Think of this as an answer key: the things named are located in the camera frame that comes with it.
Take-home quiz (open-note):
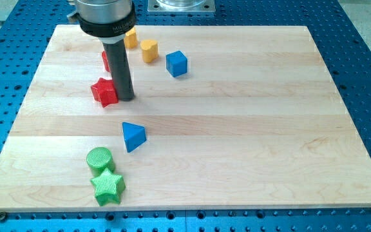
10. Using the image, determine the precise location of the blue triangle block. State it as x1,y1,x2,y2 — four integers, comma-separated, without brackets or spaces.
122,122,147,153

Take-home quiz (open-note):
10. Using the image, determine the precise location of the red star block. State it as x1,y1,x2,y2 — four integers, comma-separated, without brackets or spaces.
91,77,119,108

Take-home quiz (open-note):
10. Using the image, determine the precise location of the green star block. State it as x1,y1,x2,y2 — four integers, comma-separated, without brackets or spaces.
90,168,126,206

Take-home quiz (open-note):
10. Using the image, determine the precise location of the light wooden board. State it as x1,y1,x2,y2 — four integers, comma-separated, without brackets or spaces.
0,24,371,212

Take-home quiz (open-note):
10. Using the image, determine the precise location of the blue cube block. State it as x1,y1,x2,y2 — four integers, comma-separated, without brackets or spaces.
166,50,188,77

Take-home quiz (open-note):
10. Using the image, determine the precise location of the yellow heart block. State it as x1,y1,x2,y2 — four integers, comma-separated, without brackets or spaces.
140,39,158,63

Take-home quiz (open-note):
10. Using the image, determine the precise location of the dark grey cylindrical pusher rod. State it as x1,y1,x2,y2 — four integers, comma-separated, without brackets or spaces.
103,40,135,101

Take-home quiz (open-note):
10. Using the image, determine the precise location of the yellow block at back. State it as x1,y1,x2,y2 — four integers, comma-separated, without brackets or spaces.
124,27,138,49

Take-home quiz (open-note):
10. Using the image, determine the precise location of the green cylinder block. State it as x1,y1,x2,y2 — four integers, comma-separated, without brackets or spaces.
86,147,115,177

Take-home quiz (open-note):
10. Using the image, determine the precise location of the red block behind rod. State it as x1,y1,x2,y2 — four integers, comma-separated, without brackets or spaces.
101,51,110,72

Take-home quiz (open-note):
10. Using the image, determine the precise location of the blue perforated metal table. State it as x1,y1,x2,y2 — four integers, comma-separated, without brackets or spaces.
0,1,371,231

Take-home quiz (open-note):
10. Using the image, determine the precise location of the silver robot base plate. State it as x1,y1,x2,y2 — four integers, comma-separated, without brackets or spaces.
147,0,216,13

